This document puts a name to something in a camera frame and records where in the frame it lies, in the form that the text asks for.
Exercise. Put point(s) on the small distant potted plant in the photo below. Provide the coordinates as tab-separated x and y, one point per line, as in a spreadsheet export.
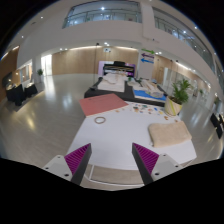
40	74

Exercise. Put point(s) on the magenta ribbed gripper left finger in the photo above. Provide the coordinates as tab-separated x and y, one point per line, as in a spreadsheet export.
77	162

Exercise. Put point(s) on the white table cloth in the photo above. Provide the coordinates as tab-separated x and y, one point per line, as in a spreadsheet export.
111	135

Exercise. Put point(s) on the black upright piano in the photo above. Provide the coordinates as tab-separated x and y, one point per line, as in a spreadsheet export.
117	66

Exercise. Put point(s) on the potted green plant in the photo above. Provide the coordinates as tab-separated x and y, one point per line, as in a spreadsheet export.
174	103

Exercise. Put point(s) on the black reception desk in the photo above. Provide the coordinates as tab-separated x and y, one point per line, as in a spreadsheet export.
19	94

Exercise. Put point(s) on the blue mat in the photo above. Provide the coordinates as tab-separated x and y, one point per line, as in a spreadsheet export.
143	95

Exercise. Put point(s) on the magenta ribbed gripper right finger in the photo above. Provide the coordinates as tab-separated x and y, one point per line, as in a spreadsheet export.
145	160

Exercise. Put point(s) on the beige folded towel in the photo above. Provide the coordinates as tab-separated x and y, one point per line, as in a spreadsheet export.
164	135

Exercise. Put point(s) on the pink mat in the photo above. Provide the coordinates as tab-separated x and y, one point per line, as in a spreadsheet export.
101	104

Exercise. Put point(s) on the direction arrow sign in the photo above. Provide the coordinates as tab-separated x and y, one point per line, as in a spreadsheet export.
147	56

